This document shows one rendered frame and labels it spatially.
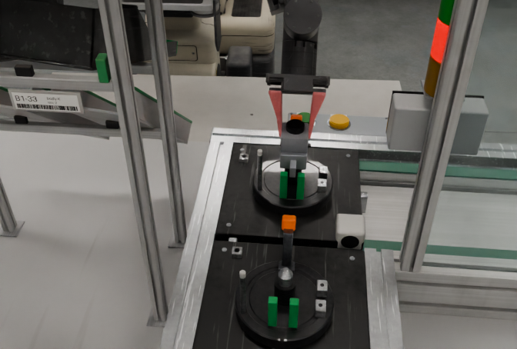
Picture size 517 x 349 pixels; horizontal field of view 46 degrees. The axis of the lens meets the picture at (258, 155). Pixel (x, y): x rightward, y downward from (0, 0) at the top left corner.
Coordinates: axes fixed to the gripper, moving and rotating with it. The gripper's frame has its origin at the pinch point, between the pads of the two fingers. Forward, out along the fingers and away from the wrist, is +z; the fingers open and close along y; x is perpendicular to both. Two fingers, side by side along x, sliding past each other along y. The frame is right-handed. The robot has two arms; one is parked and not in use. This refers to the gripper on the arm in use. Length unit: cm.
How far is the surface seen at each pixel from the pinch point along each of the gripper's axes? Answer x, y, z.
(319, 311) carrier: -16.9, 4.8, 24.4
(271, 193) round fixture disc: 3.6, -3.5, 10.4
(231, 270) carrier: -7.7, -8.4, 21.5
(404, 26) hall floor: 271, 61, -73
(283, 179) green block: -0.1, -1.4, 7.7
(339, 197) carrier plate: 6.2, 8.3, 10.7
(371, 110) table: 47, 18, -7
